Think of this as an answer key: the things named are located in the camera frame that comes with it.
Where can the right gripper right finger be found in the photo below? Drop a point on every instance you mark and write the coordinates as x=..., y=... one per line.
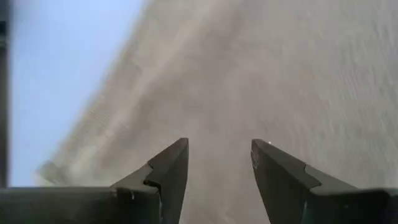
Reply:
x=311, y=205

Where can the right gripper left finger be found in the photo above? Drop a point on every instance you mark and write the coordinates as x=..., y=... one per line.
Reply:
x=93, y=208

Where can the grey-brown terry towel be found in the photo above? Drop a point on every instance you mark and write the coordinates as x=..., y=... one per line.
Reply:
x=248, y=77

